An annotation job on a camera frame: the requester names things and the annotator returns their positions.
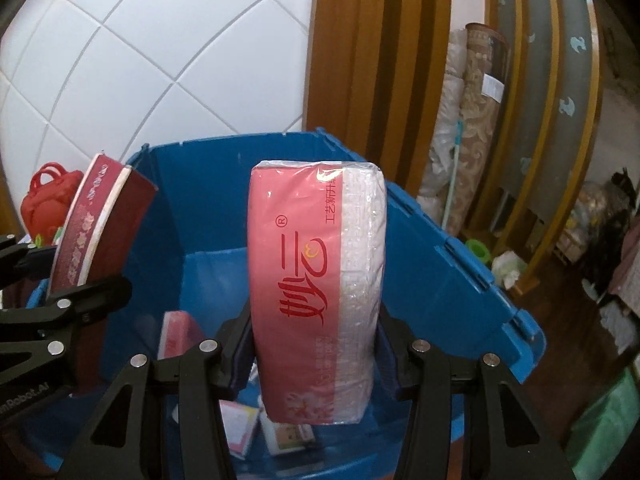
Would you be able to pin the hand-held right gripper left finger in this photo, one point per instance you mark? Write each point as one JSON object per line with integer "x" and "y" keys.
{"x": 235, "y": 360}

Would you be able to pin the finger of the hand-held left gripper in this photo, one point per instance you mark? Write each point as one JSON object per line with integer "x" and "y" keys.
{"x": 60, "y": 320}
{"x": 25, "y": 260}

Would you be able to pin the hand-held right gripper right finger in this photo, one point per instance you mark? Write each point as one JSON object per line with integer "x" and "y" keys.
{"x": 400, "y": 365}

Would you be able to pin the maroon flowered box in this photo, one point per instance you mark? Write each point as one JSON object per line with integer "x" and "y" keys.
{"x": 100, "y": 220}

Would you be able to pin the blue plastic storage bin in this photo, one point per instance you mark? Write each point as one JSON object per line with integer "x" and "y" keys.
{"x": 425, "y": 270}

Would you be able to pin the pink tissue pack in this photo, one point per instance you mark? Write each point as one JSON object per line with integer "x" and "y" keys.
{"x": 310, "y": 285}
{"x": 177, "y": 332}

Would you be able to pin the red handbag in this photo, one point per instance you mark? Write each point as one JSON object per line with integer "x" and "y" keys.
{"x": 45, "y": 205}

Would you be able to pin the small pink edged box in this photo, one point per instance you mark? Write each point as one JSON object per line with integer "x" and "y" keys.
{"x": 240, "y": 427}

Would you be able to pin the small white yellow box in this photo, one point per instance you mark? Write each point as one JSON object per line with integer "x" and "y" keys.
{"x": 285, "y": 440}

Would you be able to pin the green plastic cup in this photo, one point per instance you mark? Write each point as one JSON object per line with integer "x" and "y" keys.
{"x": 478, "y": 251}

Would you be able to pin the white plastic bag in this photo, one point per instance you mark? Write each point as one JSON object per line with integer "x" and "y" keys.
{"x": 507, "y": 267}

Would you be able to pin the white cloth bundle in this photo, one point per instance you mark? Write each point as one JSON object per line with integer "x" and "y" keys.
{"x": 615, "y": 327}

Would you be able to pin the white lace rolled carpet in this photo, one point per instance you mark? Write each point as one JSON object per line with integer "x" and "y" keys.
{"x": 440, "y": 150}

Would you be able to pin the brown patterned rolled carpet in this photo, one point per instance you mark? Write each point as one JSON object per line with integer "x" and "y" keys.
{"x": 480, "y": 135}

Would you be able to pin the wooden framed glass door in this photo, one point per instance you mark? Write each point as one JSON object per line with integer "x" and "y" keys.
{"x": 540, "y": 110}

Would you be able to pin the wooden door frame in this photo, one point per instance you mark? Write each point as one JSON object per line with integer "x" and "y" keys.
{"x": 370, "y": 60}

